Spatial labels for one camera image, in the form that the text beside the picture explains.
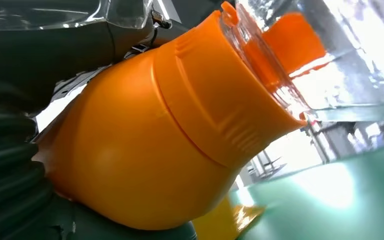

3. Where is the orange bottle with clear cap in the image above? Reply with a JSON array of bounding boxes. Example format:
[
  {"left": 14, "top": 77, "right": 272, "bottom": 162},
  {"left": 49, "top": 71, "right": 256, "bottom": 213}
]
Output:
[{"left": 32, "top": 0, "right": 384, "bottom": 231}]

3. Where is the yellow taped cardboard box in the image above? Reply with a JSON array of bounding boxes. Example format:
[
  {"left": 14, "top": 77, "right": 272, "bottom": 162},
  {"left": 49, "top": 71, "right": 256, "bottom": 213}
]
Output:
[{"left": 191, "top": 195, "right": 266, "bottom": 240}]

